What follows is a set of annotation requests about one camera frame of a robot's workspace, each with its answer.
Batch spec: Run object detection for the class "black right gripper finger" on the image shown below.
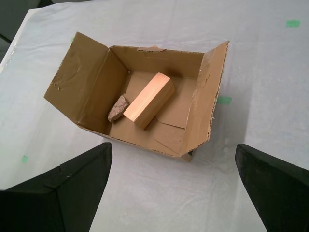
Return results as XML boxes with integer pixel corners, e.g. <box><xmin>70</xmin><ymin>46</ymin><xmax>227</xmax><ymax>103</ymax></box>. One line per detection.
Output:
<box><xmin>0</xmin><ymin>142</ymin><xmax>113</xmax><ymax>232</ymax></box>
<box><xmin>235</xmin><ymin>144</ymin><xmax>309</xmax><ymax>232</ymax></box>

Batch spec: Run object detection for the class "speckled pinkish granite rock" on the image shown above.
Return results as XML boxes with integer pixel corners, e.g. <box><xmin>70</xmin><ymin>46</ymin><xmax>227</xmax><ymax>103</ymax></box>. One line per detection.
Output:
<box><xmin>107</xmin><ymin>95</ymin><xmax>130</xmax><ymax>122</ymax></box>

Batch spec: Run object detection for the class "brown cardboard box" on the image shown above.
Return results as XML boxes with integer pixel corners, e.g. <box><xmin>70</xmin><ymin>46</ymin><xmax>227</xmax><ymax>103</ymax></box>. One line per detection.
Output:
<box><xmin>43</xmin><ymin>31</ymin><xmax>230</xmax><ymax>163</ymax></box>

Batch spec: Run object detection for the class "light wooden block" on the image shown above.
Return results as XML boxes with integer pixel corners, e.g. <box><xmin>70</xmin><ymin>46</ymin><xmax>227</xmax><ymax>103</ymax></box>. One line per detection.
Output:
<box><xmin>123</xmin><ymin>72</ymin><xmax>176</xmax><ymax>131</ymax></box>

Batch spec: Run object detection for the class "green tape strip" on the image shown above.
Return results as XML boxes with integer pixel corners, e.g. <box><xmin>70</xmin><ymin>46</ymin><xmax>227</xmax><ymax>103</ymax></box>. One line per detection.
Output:
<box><xmin>216</xmin><ymin>96</ymin><xmax>233</xmax><ymax>106</ymax></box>

